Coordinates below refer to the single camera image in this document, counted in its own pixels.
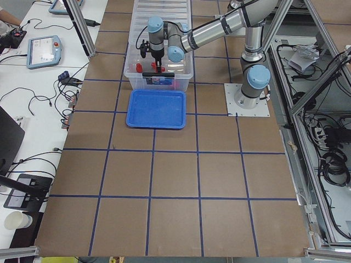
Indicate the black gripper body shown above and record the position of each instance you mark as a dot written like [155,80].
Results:
[157,55]

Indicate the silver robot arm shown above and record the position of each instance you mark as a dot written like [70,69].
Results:
[172,39]

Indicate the clear plastic box lid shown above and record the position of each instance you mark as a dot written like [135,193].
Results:
[167,10]

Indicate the red block upper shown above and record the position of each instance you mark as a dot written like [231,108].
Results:
[139,68]

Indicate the blue plastic tray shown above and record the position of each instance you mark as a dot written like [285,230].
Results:
[157,109]

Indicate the blue teach pendant far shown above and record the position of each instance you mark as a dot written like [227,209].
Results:
[58,8]

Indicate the blue teach pendant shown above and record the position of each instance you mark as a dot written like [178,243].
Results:
[43,52]
[58,8]

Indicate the blue teach pendant near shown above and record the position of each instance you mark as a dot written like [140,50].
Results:
[43,52]

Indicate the black monitor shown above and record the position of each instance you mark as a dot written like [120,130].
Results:
[12,136]

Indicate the white paper cup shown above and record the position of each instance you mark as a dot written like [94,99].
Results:
[17,220]

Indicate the black box latch handle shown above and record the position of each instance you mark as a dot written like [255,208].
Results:
[155,74]

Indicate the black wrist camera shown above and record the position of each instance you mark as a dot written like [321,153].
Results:
[144,48]

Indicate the aluminium frame post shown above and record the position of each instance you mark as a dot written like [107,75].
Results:
[76,16]

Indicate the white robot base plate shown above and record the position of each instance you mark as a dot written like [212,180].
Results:
[239,105]

